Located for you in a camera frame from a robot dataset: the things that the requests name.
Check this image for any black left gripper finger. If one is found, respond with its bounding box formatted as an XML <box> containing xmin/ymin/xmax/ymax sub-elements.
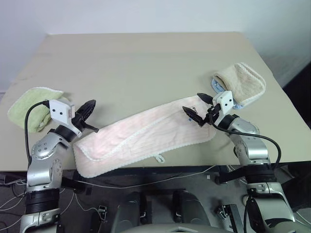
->
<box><xmin>77</xmin><ymin>99</ymin><xmax>97</xmax><ymax>120</ymax></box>
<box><xmin>81</xmin><ymin>122</ymin><xmax>99</xmax><ymax>133</ymax></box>

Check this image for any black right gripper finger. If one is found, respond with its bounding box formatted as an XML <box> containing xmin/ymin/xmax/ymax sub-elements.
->
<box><xmin>197</xmin><ymin>93</ymin><xmax>213</xmax><ymax>104</ymax></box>
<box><xmin>182</xmin><ymin>106</ymin><xmax>204</xmax><ymax>123</ymax></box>

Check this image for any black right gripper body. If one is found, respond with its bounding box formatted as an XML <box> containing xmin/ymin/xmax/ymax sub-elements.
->
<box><xmin>199</xmin><ymin>104</ymin><xmax>223</xmax><ymax>128</ymax></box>

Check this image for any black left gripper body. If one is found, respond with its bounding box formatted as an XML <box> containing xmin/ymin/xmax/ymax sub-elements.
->
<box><xmin>71</xmin><ymin>110</ymin><xmax>86</xmax><ymax>133</ymax></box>

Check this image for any light blue cloth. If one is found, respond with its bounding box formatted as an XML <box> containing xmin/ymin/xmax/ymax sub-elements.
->
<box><xmin>210</xmin><ymin>77</ymin><xmax>242</xmax><ymax>110</ymax></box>

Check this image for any folded beige towel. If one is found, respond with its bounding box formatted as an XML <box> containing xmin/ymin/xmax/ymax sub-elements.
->
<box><xmin>213</xmin><ymin>62</ymin><xmax>267</xmax><ymax>107</ymax></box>

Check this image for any folded green towel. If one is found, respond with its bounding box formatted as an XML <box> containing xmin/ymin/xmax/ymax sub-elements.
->
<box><xmin>7</xmin><ymin>86</ymin><xmax>65</xmax><ymax>133</ymax></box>

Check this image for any pink towel with white trim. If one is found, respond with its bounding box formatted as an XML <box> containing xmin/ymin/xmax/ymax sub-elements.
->
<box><xmin>72</xmin><ymin>95</ymin><xmax>217</xmax><ymax>178</ymax></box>

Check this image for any small metal clip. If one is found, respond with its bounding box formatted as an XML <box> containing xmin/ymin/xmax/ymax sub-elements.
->
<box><xmin>96</xmin><ymin>205</ymin><xmax>108</xmax><ymax>222</ymax></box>

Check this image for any grey robot torso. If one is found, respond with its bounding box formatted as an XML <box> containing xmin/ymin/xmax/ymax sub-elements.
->
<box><xmin>113</xmin><ymin>211</ymin><xmax>214</xmax><ymax>233</ymax></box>

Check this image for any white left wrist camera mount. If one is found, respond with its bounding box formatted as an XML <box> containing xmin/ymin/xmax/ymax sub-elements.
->
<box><xmin>48</xmin><ymin>98</ymin><xmax>82</xmax><ymax>135</ymax></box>

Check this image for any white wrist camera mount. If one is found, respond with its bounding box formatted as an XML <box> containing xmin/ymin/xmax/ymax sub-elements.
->
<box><xmin>212</xmin><ymin>90</ymin><xmax>237</xmax><ymax>115</ymax></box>
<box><xmin>48</xmin><ymin>98</ymin><xmax>82</xmax><ymax>135</ymax></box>

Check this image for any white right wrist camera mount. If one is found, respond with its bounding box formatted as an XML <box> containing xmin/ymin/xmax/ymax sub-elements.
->
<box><xmin>212</xmin><ymin>90</ymin><xmax>237</xmax><ymax>115</ymax></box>

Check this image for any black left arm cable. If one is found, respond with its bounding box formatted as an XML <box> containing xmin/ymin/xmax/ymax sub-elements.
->
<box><xmin>24</xmin><ymin>100</ymin><xmax>51</xmax><ymax>161</ymax></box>

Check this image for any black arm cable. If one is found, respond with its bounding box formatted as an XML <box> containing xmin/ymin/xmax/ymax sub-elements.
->
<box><xmin>24</xmin><ymin>100</ymin><xmax>51</xmax><ymax>161</ymax></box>
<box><xmin>210</xmin><ymin>118</ymin><xmax>282</xmax><ymax>170</ymax></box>

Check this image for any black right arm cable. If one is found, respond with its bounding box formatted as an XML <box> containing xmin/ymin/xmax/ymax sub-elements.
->
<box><xmin>210</xmin><ymin>118</ymin><xmax>282</xmax><ymax>170</ymax></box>

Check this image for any black table frame bar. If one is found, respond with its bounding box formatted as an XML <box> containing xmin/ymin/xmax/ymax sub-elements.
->
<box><xmin>60</xmin><ymin>162</ymin><xmax>311</xmax><ymax>194</ymax></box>

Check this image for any thin white floor cable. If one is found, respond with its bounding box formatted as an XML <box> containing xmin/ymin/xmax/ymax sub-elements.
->
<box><xmin>72</xmin><ymin>165</ymin><xmax>219</xmax><ymax>212</ymax></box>

